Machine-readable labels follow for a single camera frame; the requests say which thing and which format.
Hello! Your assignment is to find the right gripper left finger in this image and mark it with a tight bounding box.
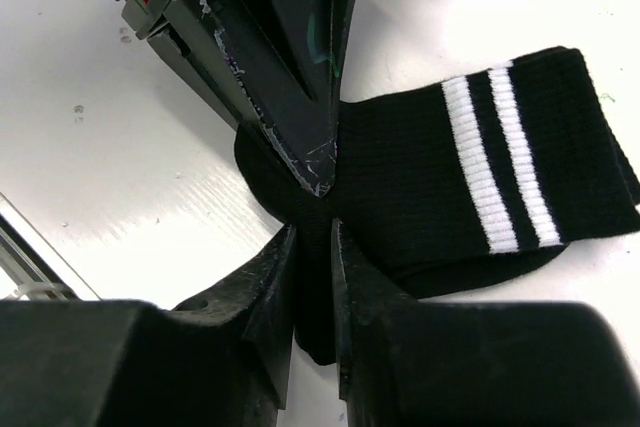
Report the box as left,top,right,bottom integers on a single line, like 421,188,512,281
1,226,296,426

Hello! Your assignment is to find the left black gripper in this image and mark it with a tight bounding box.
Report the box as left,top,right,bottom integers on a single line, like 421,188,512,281
116,0,355,197

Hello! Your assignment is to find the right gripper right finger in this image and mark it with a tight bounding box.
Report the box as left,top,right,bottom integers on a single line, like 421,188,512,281
331,222,639,426

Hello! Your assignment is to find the black white-striped sock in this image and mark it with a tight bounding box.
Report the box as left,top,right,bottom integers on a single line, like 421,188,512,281
234,46,639,365

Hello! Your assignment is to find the aluminium front rail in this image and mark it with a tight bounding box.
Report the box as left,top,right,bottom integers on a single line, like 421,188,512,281
1,195,101,301

